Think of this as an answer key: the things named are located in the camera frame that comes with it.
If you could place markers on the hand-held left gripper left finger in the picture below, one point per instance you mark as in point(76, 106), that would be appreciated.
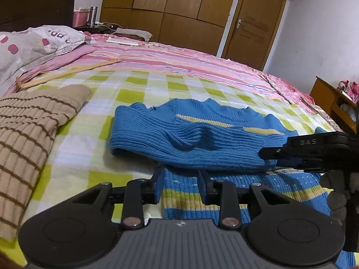
point(158, 187)

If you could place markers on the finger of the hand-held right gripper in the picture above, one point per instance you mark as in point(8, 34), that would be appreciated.
point(269, 152)
point(290, 163)

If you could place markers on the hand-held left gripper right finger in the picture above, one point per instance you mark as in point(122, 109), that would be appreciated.
point(203, 187)

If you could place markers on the blue striped knit sweater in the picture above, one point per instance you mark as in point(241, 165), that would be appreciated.
point(196, 140)

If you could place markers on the person's right hand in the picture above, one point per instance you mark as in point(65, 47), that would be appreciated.
point(335, 193)

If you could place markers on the wooden side cabinet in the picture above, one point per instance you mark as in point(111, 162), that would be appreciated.
point(328, 98)

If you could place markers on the pink floral quilt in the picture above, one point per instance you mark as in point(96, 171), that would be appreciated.
point(286, 89)

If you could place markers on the pink stuffed toy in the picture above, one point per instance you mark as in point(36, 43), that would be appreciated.
point(349, 88)

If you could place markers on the green checked sheet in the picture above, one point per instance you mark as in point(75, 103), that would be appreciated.
point(92, 134)

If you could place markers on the pink striped bedsheet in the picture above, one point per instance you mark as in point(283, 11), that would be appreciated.
point(179, 61)

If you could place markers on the wooden door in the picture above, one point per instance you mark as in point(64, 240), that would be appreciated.
point(252, 25)

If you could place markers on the beige brown-striped knit sweater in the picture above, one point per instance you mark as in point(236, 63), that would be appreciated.
point(25, 134)

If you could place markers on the long wooden stick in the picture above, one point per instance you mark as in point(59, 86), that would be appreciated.
point(67, 72)

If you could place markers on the white remote control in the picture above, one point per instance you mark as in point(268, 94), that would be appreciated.
point(122, 41)

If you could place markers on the folded beige cloth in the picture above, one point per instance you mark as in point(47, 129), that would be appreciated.
point(134, 33)

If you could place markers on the plain pink cloth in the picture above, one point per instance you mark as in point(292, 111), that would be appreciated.
point(59, 60)

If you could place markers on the dark nightstand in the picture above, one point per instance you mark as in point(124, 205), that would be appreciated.
point(94, 28)

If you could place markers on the wooden wardrobe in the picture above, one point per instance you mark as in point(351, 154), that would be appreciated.
point(174, 8)

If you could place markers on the steel thermos bottle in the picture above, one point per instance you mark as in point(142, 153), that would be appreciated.
point(92, 15)

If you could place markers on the pink plastic basket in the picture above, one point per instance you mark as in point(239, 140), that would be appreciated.
point(80, 18)

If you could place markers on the grey pink-dotted pillow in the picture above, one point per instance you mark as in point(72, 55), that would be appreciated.
point(30, 47)

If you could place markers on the dark wooden headboard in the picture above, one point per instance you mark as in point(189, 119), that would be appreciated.
point(33, 0)

